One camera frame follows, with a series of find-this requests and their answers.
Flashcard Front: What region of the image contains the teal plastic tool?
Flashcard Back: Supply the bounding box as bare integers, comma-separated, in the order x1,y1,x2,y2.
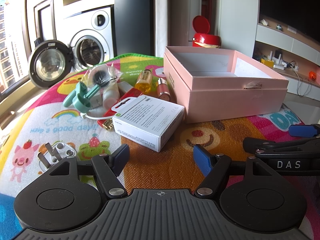
63,81,103,113

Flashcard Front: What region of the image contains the pink lip gloss bottle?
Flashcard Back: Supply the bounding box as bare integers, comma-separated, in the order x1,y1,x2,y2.
157,78,171,101

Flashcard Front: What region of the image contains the white cream tube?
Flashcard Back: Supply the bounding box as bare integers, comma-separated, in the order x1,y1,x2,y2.
103,81,120,110

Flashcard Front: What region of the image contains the white product box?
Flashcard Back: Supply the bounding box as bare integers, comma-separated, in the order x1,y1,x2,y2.
112,95,185,152

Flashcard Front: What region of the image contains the bagged black brush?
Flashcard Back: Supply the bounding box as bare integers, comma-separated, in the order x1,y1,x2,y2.
81,63,123,89

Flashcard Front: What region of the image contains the amber oil bottle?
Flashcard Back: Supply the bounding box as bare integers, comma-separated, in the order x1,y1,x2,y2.
135,69,153,94

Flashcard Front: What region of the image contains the red lighter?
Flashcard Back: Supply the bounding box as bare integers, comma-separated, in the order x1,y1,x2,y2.
97,88,143,131

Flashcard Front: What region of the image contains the white power adapter block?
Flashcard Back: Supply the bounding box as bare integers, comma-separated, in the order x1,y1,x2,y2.
90,81,133,109

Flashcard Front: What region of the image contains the orange pumpkin toy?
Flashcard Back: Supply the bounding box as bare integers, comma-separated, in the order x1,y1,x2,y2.
309,71,317,81

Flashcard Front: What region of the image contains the colourful cartoon play mat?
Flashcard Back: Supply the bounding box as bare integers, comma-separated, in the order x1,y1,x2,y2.
1,49,319,239

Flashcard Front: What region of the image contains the pink cardboard box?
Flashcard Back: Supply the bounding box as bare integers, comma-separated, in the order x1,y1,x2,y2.
164,47,289,124

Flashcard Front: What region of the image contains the yellow box on shelf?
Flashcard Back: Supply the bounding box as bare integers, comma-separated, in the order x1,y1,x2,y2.
260,58,274,68

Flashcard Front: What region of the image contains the white tv shelf unit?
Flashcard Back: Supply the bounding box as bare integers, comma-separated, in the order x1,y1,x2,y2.
253,17,319,86

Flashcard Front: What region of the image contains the black television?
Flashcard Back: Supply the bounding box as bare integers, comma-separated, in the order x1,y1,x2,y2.
260,0,319,41

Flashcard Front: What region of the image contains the red trash bin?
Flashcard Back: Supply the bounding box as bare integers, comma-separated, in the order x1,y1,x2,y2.
192,15,221,48

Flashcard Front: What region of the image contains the washing machine door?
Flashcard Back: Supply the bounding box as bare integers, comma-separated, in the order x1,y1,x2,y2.
28,40,74,89

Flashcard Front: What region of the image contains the white washing machine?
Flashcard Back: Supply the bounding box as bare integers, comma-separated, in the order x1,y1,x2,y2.
56,5,115,71

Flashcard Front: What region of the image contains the white charging cable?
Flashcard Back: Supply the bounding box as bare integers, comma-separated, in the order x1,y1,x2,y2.
80,112,113,120

